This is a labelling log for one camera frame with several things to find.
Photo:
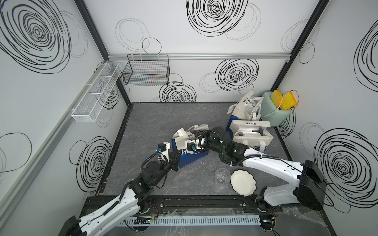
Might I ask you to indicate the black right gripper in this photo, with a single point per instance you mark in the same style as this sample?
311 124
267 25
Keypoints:
203 150

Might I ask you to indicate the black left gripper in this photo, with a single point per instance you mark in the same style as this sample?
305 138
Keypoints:
173 157

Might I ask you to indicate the blue cream takeout bag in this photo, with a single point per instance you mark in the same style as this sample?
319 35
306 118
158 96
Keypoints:
180 138
250 133
247 108

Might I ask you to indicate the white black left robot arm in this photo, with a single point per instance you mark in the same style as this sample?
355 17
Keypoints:
135 197

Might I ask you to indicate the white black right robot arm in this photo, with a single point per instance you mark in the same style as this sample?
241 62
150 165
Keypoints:
305 184

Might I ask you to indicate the clear plastic cup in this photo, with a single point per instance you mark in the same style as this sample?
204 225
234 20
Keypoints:
222 176

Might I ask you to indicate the white scalloped plate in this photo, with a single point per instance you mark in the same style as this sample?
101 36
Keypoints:
243 183

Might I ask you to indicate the mint green toaster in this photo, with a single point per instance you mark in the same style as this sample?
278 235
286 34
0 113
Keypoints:
270 113

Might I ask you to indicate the left yellow toast slice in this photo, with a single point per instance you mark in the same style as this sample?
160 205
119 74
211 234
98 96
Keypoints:
276 98

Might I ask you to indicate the yellow toast slice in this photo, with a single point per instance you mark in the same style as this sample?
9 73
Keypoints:
290 100
276 98

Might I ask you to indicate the right yellow toast slice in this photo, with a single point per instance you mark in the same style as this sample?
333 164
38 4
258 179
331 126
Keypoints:
290 100

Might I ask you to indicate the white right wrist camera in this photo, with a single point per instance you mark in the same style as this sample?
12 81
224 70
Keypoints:
195 146

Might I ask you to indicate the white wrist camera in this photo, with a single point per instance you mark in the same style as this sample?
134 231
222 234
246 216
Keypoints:
163 151
195 146

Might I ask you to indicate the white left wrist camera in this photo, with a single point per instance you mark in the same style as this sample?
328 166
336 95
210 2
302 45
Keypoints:
163 151

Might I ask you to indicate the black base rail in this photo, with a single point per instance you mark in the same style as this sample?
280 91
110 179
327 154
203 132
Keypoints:
163 204

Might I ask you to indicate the black wire basket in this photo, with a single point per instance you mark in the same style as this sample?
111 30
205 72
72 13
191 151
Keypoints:
146 70

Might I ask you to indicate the white slotted cable duct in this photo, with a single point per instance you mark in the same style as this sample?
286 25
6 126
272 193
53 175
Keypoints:
165 221

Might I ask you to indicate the white mesh wall shelf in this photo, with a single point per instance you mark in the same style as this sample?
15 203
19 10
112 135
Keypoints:
101 94

